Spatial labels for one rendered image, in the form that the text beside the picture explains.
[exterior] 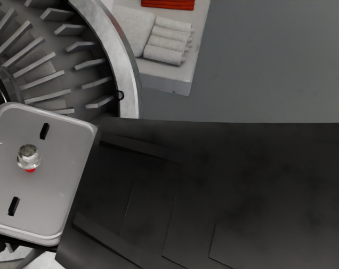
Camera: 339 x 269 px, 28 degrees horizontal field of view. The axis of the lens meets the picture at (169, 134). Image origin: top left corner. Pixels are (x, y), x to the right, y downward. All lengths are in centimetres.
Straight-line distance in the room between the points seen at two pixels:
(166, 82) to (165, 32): 8
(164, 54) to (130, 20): 8
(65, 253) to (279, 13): 86
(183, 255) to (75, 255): 6
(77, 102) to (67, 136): 10
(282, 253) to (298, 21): 83
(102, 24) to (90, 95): 6
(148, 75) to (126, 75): 36
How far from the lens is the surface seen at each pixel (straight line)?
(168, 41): 94
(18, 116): 42
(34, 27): 50
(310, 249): 39
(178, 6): 102
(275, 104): 131
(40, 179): 39
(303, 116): 133
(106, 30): 56
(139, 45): 93
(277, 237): 39
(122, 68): 56
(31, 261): 51
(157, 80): 92
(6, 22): 49
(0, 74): 44
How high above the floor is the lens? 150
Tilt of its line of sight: 49 degrees down
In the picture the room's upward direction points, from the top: 8 degrees clockwise
